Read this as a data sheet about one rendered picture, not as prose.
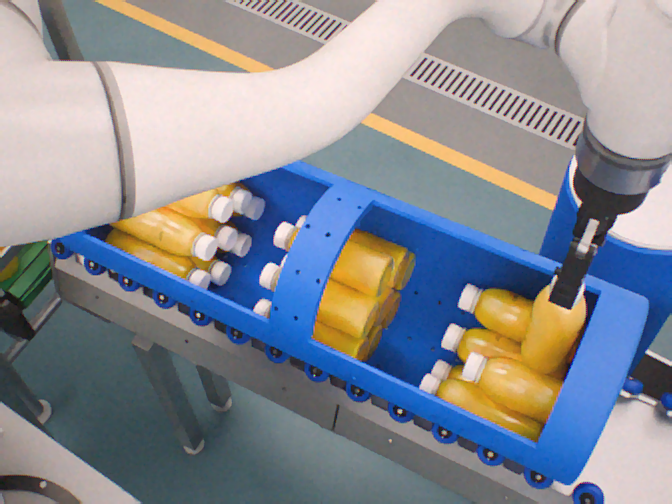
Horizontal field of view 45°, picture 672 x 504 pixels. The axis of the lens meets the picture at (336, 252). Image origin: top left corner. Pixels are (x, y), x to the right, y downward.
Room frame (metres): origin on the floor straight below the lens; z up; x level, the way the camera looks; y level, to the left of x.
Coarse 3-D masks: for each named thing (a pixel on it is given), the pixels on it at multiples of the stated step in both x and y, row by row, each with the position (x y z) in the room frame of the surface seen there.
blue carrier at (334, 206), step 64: (256, 192) 0.89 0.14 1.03; (320, 192) 0.84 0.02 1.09; (128, 256) 0.70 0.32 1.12; (256, 256) 0.80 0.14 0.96; (320, 256) 0.62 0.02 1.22; (448, 256) 0.72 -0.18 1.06; (512, 256) 0.61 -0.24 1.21; (256, 320) 0.58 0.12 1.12; (448, 320) 0.65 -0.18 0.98; (640, 320) 0.50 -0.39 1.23; (384, 384) 0.48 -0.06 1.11; (576, 384) 0.42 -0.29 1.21; (512, 448) 0.38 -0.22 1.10; (576, 448) 0.36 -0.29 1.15
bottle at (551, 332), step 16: (544, 288) 0.53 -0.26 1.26; (544, 304) 0.51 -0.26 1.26; (576, 304) 0.50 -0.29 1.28; (528, 320) 0.52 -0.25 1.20; (544, 320) 0.49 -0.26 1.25; (560, 320) 0.49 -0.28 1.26; (576, 320) 0.49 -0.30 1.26; (528, 336) 0.50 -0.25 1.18; (544, 336) 0.49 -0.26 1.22; (560, 336) 0.48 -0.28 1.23; (576, 336) 0.49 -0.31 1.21; (528, 352) 0.50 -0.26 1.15; (544, 352) 0.48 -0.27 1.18; (560, 352) 0.48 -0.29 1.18; (544, 368) 0.48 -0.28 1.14; (560, 368) 0.48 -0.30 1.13
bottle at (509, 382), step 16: (480, 368) 0.49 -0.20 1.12; (496, 368) 0.49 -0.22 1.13; (512, 368) 0.48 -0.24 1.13; (528, 368) 0.49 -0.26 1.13; (480, 384) 0.48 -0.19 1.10; (496, 384) 0.47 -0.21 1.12; (512, 384) 0.46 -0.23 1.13; (528, 384) 0.46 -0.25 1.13; (544, 384) 0.46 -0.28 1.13; (560, 384) 0.46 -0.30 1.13; (496, 400) 0.45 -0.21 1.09; (512, 400) 0.45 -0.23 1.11; (528, 400) 0.44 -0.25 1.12; (544, 400) 0.44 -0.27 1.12; (528, 416) 0.43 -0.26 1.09; (544, 416) 0.42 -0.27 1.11
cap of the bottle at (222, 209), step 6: (222, 198) 0.78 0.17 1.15; (228, 198) 0.79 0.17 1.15; (216, 204) 0.77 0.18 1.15; (222, 204) 0.77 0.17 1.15; (228, 204) 0.78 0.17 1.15; (216, 210) 0.77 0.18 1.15; (222, 210) 0.76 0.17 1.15; (228, 210) 0.78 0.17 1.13; (216, 216) 0.76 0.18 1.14; (222, 216) 0.76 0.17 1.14; (228, 216) 0.77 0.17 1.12
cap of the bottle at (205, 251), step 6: (204, 240) 0.73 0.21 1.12; (210, 240) 0.73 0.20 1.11; (216, 240) 0.74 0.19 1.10; (198, 246) 0.72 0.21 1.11; (204, 246) 0.72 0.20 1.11; (210, 246) 0.73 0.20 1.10; (216, 246) 0.74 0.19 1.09; (198, 252) 0.72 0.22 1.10; (204, 252) 0.72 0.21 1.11; (210, 252) 0.73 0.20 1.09; (204, 258) 0.71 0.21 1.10; (210, 258) 0.72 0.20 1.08
